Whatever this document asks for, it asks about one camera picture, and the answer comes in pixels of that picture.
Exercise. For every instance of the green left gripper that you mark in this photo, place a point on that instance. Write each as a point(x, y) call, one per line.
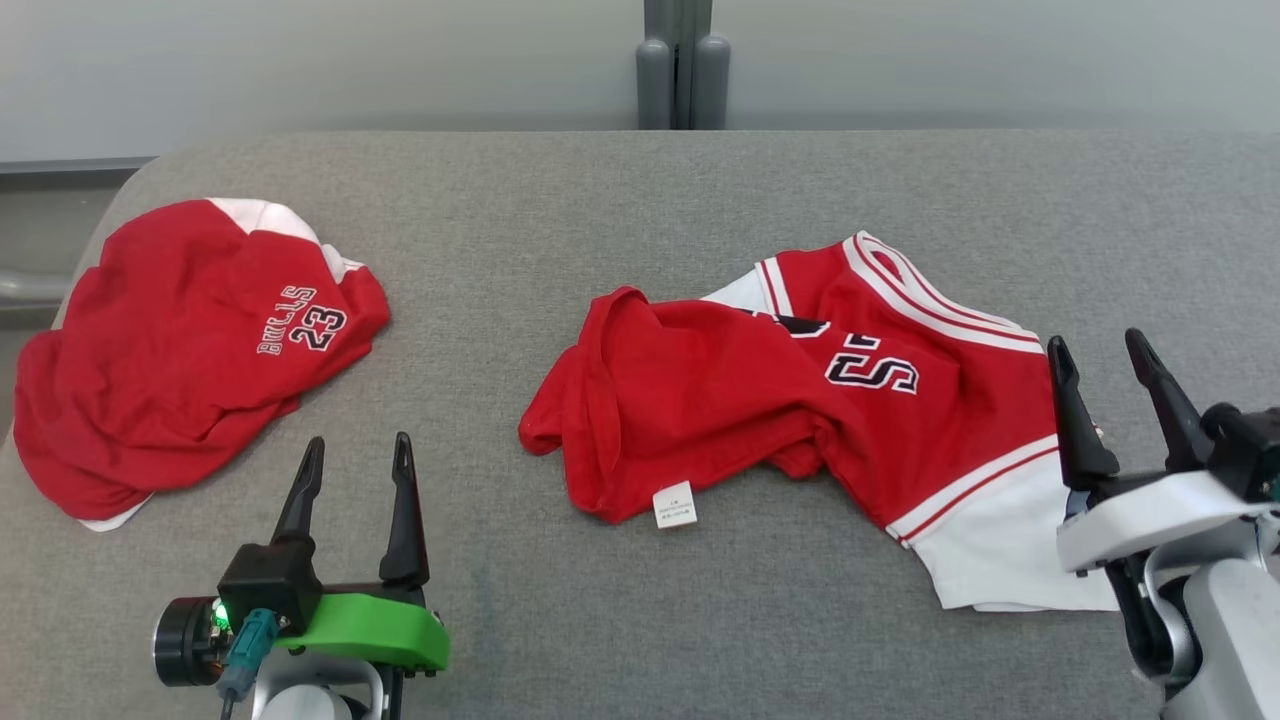
point(370, 630)

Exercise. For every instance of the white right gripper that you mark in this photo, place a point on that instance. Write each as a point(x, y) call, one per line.
point(1150, 515)

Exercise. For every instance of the red and white jersey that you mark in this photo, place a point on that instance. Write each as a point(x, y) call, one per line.
point(720, 400)

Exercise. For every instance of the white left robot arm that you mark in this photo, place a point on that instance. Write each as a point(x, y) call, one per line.
point(310, 695)

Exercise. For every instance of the red Bulls 23 garment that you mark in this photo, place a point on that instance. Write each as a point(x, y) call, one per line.
point(180, 370)

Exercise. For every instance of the black left gripper motor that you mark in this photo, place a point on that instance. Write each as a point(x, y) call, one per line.
point(182, 642)

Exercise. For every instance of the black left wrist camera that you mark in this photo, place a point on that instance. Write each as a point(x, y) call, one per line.
point(268, 585)

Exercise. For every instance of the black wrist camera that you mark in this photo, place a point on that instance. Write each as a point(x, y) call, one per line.
point(268, 585)
point(1250, 450)

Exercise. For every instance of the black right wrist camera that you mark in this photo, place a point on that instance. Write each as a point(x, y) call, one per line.
point(1250, 450)

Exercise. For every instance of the dark grey wall skirting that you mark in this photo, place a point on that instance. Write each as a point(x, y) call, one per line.
point(60, 165)

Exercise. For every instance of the grey wall post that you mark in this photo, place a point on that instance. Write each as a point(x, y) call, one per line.
point(683, 80)

